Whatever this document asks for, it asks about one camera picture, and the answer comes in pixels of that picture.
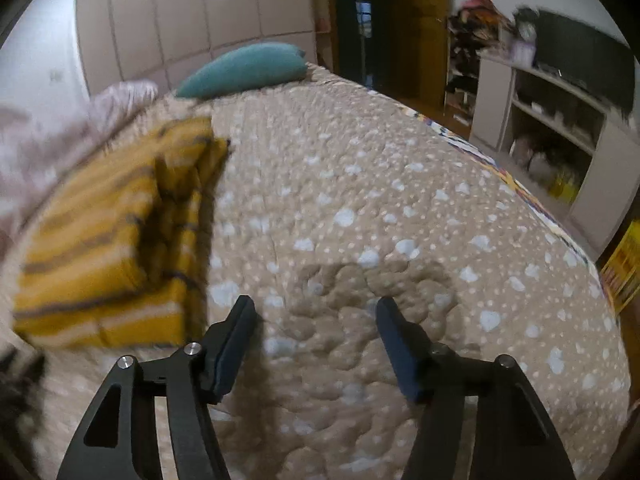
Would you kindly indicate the beige padded headboard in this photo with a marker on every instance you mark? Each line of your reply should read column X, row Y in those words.
column 175, row 15

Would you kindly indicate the dark ornate clock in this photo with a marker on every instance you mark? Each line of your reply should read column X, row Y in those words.
column 526, row 22

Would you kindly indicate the white shelf cabinet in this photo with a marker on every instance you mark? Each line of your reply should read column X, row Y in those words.
column 492, row 105

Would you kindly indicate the teal ribbed pillow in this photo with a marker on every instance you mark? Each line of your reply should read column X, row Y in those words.
column 245, row 70

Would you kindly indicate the dark cloth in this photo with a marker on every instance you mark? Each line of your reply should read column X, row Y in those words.
column 17, row 390

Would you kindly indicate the beige dotted quilted blanket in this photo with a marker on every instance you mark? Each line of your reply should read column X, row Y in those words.
column 375, row 185

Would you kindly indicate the wooden door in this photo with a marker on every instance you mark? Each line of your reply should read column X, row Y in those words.
column 425, row 35

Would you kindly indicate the black television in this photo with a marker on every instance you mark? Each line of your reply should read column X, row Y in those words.
column 585, row 55

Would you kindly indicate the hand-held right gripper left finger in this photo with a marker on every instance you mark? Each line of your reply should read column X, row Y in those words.
column 230, row 355

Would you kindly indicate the pink floral duvet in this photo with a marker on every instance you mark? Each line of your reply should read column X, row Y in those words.
column 45, row 145

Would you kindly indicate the yellow striped knit garment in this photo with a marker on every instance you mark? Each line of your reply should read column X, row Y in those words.
column 90, row 250

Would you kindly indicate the yellow printed box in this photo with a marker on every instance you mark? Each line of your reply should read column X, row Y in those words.
column 625, row 265

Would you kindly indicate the white wall socket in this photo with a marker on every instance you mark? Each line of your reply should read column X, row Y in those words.
column 56, row 77

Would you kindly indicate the rack with clothes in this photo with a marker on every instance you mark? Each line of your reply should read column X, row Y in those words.
column 467, row 40

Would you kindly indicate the yellow container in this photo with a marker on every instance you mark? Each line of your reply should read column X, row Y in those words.
column 564, row 185

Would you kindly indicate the small purple clock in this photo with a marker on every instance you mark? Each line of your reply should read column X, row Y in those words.
column 522, row 52

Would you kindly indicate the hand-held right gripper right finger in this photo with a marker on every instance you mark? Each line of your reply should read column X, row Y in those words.
column 400, row 350

